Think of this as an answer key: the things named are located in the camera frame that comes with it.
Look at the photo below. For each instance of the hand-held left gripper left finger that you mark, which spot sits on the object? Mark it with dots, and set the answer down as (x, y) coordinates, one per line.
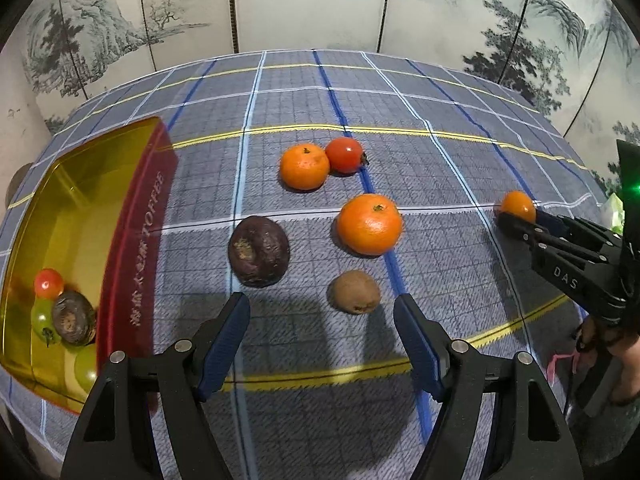
(225, 345)

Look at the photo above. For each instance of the green plastic packet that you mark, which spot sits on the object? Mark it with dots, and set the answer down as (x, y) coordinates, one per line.
(614, 210)

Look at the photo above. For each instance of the person's right hand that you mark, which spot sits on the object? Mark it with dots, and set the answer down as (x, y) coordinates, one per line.
(627, 360)

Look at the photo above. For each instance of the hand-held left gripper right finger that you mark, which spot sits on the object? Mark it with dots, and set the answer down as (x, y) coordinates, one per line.
(420, 345)

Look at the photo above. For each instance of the red tomato with dark stem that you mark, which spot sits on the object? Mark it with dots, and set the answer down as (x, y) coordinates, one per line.
(344, 155)

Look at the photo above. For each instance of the smooth orange citrus fruit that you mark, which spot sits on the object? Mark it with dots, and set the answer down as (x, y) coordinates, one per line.
(518, 205)

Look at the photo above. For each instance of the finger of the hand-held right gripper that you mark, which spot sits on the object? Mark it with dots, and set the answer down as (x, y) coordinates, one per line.
(547, 220)
(520, 229)

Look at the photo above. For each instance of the green tomato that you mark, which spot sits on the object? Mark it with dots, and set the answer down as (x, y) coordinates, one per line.
(42, 321)

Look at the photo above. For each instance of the ink landscape folding screen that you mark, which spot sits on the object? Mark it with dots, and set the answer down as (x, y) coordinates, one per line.
(310, 5)

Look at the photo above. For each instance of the red and gold tin box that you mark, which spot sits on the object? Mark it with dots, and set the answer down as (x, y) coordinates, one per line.
(140, 240)

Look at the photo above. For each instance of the dark purple passion fruit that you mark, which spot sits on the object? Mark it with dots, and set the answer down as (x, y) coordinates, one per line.
(259, 251)
(74, 317)

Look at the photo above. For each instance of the brown kiwi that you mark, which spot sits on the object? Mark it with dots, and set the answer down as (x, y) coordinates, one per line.
(354, 291)

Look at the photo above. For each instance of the orange mandarin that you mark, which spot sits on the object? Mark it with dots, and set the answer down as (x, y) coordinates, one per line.
(370, 223)
(304, 166)

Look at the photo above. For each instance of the brown round stool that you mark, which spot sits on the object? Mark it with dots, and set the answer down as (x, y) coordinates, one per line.
(16, 185)

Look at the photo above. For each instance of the yellow-green round fruit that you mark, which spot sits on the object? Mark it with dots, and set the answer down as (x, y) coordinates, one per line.
(86, 370)

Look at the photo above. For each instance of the blue checked tablecloth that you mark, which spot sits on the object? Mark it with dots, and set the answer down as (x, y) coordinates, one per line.
(450, 110)

